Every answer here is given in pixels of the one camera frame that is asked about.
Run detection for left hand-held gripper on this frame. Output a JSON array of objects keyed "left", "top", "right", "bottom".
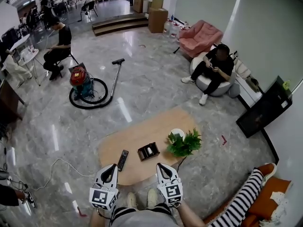
[{"left": 89, "top": 163, "right": 119, "bottom": 211}]

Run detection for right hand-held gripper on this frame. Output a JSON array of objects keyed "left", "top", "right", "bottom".
[{"left": 155, "top": 162, "right": 184, "bottom": 207}]

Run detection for black remote control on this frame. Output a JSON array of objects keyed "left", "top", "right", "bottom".
[{"left": 117, "top": 149, "right": 130, "bottom": 172}]

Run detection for dark brown remote holder box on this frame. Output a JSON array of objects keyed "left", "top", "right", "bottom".
[{"left": 137, "top": 142, "right": 160, "bottom": 162}]

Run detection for person's left forearm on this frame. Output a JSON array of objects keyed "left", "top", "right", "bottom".
[{"left": 89, "top": 208, "right": 112, "bottom": 227}]

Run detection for person's right forearm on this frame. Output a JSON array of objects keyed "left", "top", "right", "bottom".
[{"left": 176, "top": 203, "right": 206, "bottom": 227}]

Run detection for large cardboard box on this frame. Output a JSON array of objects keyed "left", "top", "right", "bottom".
[{"left": 148, "top": 7, "right": 169, "bottom": 34}]

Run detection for person's right beige shoe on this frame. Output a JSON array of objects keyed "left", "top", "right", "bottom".
[{"left": 146, "top": 189, "right": 158, "bottom": 208}]

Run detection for person's beige shoe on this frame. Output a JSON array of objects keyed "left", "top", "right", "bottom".
[
  {"left": 146, "top": 189, "right": 158, "bottom": 208},
  {"left": 127, "top": 192, "right": 138, "bottom": 208}
]

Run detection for person's left beige shoe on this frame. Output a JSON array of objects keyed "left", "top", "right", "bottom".
[{"left": 127, "top": 192, "right": 138, "bottom": 208}]

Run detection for green potted plant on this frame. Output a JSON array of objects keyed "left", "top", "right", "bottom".
[{"left": 166, "top": 128, "right": 202, "bottom": 157}]

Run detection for white round dish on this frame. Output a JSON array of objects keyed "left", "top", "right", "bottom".
[{"left": 170, "top": 128, "right": 186, "bottom": 141}]

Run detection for oval wooden coffee table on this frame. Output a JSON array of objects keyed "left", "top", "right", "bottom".
[{"left": 98, "top": 106, "right": 202, "bottom": 186}]

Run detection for person's grey t-shirt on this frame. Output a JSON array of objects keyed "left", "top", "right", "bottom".
[{"left": 113, "top": 209, "right": 180, "bottom": 227}]

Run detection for black white striped blanket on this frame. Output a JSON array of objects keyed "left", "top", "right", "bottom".
[{"left": 208, "top": 167, "right": 265, "bottom": 227}]

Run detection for white beanbag seat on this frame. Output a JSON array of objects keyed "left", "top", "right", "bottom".
[{"left": 189, "top": 52, "right": 236, "bottom": 97}]

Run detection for red and teal vacuum cleaner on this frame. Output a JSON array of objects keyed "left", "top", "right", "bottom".
[{"left": 69, "top": 66, "right": 95, "bottom": 98}]

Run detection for orange sofa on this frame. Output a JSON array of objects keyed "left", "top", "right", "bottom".
[{"left": 203, "top": 162, "right": 293, "bottom": 227}]

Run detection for grey round cushion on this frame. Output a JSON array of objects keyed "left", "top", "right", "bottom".
[{"left": 228, "top": 83, "right": 241, "bottom": 98}]

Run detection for white low bench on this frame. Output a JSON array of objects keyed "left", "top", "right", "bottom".
[{"left": 233, "top": 55, "right": 265, "bottom": 108}]

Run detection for black glass-door cabinet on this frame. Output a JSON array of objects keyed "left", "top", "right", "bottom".
[{"left": 236, "top": 76, "right": 293, "bottom": 139}]

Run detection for grey board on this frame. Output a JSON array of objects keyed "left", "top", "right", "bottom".
[{"left": 68, "top": 61, "right": 85, "bottom": 73}]

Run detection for white dotted cloth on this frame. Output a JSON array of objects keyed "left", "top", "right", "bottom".
[{"left": 259, "top": 191, "right": 291, "bottom": 227}]

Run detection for olive bag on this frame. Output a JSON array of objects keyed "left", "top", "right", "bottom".
[{"left": 245, "top": 77, "right": 260, "bottom": 92}]

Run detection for cream tote bag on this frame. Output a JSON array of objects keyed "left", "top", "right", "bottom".
[{"left": 233, "top": 58, "right": 251, "bottom": 79}]

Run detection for pink armchair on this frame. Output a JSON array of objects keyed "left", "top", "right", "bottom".
[{"left": 178, "top": 19, "right": 224, "bottom": 58}]

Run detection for clear water jug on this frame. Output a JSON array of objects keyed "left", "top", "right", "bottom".
[
  {"left": 163, "top": 19, "right": 173, "bottom": 35},
  {"left": 170, "top": 24, "right": 181, "bottom": 38}
]

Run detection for white side table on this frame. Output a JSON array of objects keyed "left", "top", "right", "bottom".
[{"left": 18, "top": 47, "right": 48, "bottom": 87}]

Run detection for dark wooden steps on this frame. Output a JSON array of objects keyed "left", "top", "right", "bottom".
[{"left": 91, "top": 16, "right": 150, "bottom": 37}]

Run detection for white folding table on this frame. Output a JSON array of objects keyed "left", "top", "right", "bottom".
[{"left": 1, "top": 33, "right": 30, "bottom": 63}]

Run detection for black chair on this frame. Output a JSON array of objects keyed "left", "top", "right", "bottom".
[{"left": 80, "top": 0, "right": 99, "bottom": 22}]

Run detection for white roller blind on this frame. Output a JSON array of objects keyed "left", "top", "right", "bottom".
[
  {"left": 227, "top": 0, "right": 303, "bottom": 89},
  {"left": 174, "top": 0, "right": 237, "bottom": 33}
]

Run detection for white floor cable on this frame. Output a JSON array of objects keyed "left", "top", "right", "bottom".
[{"left": 28, "top": 158, "right": 98, "bottom": 191}]

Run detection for black floor cable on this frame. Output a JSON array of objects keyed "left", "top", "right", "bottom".
[{"left": 0, "top": 140, "right": 29, "bottom": 191}]

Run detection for black vacuum hose with wand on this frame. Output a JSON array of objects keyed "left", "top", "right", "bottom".
[{"left": 68, "top": 58, "right": 125, "bottom": 110}]

